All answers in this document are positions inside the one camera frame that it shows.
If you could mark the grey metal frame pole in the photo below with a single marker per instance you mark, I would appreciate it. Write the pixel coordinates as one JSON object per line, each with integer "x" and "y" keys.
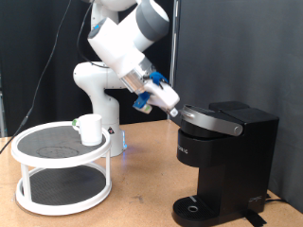
{"x": 173, "y": 47}

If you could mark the white mug with green tape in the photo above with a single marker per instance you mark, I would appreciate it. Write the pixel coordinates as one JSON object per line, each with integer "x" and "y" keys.
{"x": 91, "y": 130}

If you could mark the grey backdrop curtain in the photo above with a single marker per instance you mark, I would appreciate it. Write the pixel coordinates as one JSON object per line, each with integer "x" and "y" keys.
{"x": 252, "y": 47}

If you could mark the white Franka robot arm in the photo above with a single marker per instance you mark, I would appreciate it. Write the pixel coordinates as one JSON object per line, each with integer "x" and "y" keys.
{"x": 126, "y": 41}

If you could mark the black Keurig coffee machine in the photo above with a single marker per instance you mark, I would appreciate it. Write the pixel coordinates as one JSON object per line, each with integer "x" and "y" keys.
{"x": 233, "y": 164}

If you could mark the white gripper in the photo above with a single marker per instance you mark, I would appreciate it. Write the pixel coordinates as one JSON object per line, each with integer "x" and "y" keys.
{"x": 164, "y": 96}

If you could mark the white two-tier turntable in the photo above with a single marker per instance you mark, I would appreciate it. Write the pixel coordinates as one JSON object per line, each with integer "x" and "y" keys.
{"x": 63, "y": 186}

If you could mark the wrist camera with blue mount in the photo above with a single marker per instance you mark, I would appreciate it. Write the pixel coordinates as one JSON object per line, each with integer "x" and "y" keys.
{"x": 142, "y": 105}

